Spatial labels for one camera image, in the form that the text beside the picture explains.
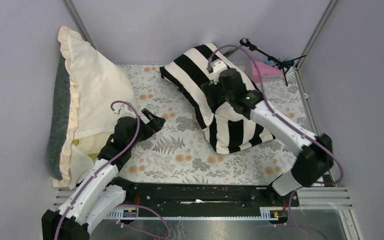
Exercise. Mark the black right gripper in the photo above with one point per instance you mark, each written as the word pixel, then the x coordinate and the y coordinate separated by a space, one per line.
pixel 210 88

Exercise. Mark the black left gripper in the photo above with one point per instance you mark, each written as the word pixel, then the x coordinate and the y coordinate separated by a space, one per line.
pixel 155 124

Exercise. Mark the black white striped pillowcase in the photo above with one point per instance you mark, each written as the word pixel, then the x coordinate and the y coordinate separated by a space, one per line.
pixel 226 131

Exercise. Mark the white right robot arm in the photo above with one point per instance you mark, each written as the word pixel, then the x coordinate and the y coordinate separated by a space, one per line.
pixel 313 157

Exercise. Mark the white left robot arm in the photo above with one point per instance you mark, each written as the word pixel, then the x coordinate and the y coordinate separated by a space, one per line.
pixel 95 197

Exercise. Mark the cream ruffled pillow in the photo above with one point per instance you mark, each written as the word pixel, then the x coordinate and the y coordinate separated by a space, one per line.
pixel 100 93

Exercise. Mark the pink plastic toy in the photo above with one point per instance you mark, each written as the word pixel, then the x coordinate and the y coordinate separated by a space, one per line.
pixel 261 71

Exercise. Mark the floral patterned table mat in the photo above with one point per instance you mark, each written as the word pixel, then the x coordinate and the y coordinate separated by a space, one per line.
pixel 179 153

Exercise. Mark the cream yellow-trimmed cloth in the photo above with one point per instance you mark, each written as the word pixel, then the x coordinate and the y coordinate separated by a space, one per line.
pixel 92 145

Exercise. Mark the dark green cushion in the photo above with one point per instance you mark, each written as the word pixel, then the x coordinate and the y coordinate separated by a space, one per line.
pixel 59 120

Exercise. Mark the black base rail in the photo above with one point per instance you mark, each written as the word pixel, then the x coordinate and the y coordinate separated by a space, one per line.
pixel 173 200

